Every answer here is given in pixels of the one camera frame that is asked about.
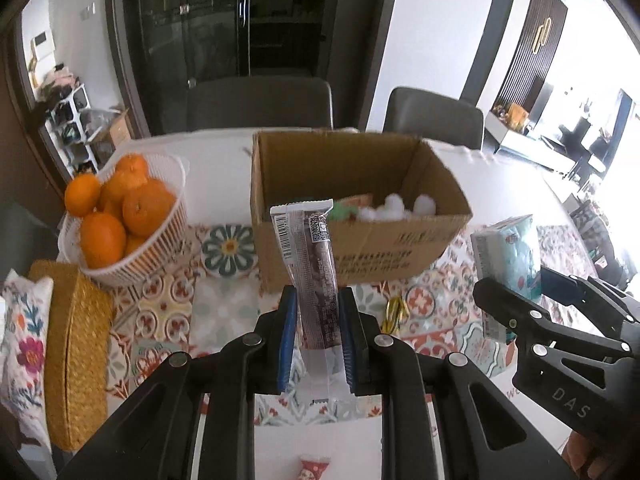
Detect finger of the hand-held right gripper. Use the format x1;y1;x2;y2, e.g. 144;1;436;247
472;277;635;386
537;265;640;341

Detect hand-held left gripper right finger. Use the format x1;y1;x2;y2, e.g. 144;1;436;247
337;286;576;480

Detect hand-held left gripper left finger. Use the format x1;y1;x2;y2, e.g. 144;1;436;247
57;284;301;480

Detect teal printed tissue pack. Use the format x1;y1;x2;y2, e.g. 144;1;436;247
470;214;543;346

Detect brown snack bar packet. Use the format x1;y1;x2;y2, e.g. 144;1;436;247
270;199;351;408

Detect brown cardboard box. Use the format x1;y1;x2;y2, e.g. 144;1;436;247
250;130;474;293

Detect white cotton balls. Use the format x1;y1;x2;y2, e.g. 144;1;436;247
356;192;437;222

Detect person's right hand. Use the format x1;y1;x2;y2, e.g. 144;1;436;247
561;430;621;480

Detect yellow carabiner clip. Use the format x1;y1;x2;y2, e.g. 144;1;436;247
381;296;408;335

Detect colourful patterned cushion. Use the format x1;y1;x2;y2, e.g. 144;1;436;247
570;200;616;261

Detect patterned tile table runner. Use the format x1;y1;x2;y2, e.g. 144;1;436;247
105;222;601;426

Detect small red candy packet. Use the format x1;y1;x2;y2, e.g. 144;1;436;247
299;455;332;480

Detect white television cabinet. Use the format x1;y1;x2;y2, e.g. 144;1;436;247
482;110;576;171

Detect white ribbed fruit basket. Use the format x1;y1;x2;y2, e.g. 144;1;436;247
57;154;190;288

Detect yellow bags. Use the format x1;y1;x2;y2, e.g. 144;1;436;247
505;102;531;131

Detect television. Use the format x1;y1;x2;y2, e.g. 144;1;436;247
530;82;556;128

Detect pile of oranges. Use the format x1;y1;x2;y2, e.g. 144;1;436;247
65;154;177;269

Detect grey dining chair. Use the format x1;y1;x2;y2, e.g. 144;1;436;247
187;77;334;133
382;86;486;151

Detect yellow woven tissue box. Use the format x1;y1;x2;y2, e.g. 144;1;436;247
27;259;116;451

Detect dark hallway door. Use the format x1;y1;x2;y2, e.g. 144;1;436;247
459;0;517;103

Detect small cardboard box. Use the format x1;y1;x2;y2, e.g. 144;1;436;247
107;109;135;143

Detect clear plastic bag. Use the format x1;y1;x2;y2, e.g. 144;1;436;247
80;107;121;141

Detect white shoe rack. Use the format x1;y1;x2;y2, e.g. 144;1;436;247
45;85;101;176

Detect dark glass sliding door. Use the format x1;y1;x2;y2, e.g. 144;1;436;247
105;0;401;136

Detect brown wooden door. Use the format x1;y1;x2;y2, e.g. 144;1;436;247
0;35;66;221

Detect pink cloth bundle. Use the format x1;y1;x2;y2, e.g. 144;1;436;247
42;67;81;96

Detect dark slatted wall panel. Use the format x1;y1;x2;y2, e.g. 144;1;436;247
492;0;570;116

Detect gold wall ornament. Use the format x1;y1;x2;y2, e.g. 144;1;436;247
531;17;552;53

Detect white wall intercom panel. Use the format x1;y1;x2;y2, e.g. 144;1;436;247
31;32;55;61

